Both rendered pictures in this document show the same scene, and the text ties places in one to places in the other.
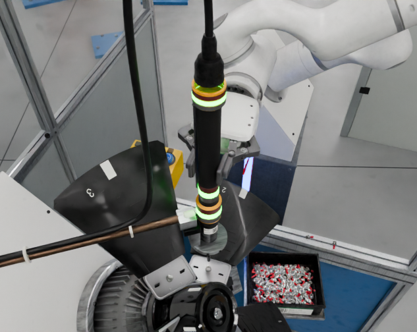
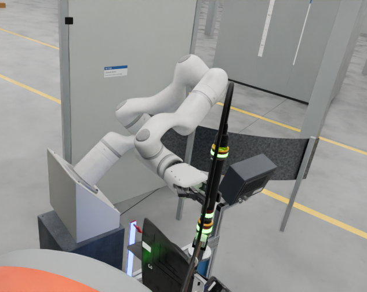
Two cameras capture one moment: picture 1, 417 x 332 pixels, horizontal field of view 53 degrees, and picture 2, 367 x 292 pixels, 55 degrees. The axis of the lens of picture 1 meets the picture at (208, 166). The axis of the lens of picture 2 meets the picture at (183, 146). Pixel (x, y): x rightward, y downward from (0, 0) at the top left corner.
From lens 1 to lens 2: 77 cm
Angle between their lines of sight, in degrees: 52
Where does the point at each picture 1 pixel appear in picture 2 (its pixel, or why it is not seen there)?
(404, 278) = (214, 245)
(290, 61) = (100, 161)
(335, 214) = not seen: hidden behind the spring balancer
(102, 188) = (151, 260)
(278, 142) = (109, 218)
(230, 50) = (158, 146)
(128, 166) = (149, 238)
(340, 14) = (192, 110)
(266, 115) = (99, 203)
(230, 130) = (199, 177)
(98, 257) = not seen: outside the picture
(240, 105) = (186, 167)
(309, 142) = not seen: hidden behind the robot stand
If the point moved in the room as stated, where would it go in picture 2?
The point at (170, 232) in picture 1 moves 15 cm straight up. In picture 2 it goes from (184, 264) to (191, 223)
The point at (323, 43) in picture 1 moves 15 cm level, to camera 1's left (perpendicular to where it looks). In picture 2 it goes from (191, 125) to (165, 139)
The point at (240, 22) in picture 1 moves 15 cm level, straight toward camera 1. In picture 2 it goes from (160, 129) to (202, 148)
